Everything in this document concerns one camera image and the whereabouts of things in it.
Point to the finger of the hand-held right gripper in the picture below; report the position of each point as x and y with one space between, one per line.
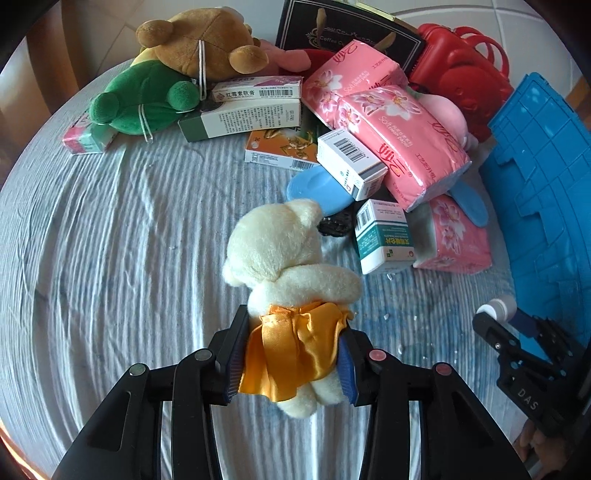
524 324
496 337

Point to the black hair claw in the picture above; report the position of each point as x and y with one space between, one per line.
339 226

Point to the person's right hand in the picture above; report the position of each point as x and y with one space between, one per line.
538 443

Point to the small pink green box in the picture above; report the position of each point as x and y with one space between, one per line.
83 136

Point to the blue plastic crate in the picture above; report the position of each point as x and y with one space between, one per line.
540 207

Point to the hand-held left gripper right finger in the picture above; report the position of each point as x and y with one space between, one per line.
351 378

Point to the long white green box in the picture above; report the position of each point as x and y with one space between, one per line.
249 119

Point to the white red medicine box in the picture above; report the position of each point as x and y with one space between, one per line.
258 90

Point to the blue shoe insole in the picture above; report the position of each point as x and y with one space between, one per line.
314 184
473 207

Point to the black gift box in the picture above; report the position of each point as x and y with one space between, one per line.
314 23

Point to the small white bottle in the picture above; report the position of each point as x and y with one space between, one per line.
501 307

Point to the pink plush pig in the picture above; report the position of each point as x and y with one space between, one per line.
286 57

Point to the green white medicine box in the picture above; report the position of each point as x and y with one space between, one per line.
383 240

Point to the pink floral tissue pack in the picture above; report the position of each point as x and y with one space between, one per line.
406 138
351 74
457 240

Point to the orange medicine box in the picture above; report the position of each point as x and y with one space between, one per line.
277 147

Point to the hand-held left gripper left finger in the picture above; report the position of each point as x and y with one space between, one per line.
233 369

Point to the white barcode medicine box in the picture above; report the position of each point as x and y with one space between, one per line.
351 159

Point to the green plush turtle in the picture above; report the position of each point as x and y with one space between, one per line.
138 99

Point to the brown teddy bear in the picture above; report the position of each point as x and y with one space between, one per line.
194 41

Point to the red bear suitcase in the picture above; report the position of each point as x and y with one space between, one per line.
461 69

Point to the white bear yellow dress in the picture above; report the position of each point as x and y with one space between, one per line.
277 249

